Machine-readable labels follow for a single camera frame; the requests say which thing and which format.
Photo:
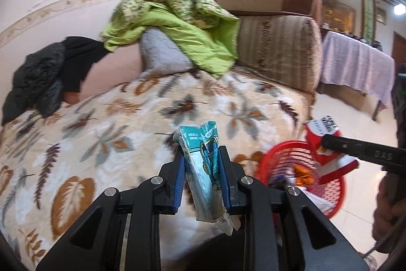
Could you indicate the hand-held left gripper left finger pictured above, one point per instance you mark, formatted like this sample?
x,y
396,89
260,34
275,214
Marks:
x,y
179,185

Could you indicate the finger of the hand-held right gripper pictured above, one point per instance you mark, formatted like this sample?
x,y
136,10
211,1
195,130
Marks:
x,y
364,152

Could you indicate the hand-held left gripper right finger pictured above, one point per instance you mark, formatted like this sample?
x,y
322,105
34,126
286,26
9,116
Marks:
x,y
225,191

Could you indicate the teal snack packet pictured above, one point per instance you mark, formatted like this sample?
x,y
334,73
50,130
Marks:
x,y
203,163

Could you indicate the red and white packet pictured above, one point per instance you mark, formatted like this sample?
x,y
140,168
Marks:
x,y
317,137

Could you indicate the red plastic basket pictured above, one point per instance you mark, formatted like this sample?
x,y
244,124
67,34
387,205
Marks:
x,y
276,156

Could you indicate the orange snack packet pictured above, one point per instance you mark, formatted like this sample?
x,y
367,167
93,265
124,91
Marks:
x,y
303,175

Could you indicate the person's right hand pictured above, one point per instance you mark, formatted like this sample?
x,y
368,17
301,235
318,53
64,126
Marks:
x,y
391,214

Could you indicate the brown wooden door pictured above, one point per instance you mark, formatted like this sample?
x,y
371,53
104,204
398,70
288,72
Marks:
x,y
400,47

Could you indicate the table with lilac cloth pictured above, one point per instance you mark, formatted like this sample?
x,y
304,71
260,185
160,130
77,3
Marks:
x,y
355,64

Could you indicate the leaf print blanket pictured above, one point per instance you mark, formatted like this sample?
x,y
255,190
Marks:
x,y
127,118

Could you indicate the grey quilted pillow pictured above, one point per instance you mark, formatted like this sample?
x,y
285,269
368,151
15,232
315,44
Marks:
x,y
165,52

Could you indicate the green quilt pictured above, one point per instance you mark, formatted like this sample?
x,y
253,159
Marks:
x,y
196,33

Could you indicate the black jacket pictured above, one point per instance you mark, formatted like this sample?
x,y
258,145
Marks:
x,y
41,71

